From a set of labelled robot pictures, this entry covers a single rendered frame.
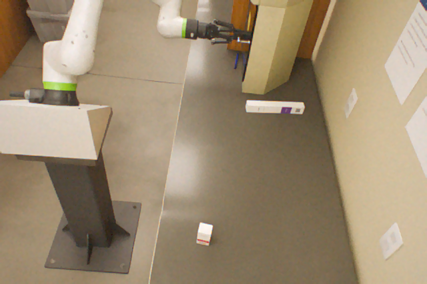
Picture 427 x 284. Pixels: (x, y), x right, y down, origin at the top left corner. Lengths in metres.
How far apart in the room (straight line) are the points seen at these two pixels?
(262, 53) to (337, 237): 0.86
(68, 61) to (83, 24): 0.14
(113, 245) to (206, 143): 1.05
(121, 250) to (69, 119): 1.15
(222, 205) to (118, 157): 1.49
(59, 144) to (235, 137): 0.74
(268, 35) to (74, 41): 0.81
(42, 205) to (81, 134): 1.25
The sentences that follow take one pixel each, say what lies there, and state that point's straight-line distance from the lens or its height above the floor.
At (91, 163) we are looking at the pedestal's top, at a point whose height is 0.92.
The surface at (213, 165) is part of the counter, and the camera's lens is 1.53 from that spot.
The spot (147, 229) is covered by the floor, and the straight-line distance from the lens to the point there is 2.44.
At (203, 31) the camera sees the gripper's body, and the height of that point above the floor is 1.22.
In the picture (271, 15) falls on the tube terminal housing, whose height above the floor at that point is 1.37.
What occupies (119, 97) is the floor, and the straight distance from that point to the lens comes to 3.26.
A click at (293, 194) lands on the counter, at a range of 1.52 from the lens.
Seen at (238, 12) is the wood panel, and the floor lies 1.17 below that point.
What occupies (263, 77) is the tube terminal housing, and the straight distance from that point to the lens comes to 1.83.
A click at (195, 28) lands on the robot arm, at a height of 1.23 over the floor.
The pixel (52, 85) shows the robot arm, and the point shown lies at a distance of 1.56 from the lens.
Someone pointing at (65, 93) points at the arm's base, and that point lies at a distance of 1.56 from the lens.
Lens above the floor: 2.14
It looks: 48 degrees down
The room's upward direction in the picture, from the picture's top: 8 degrees clockwise
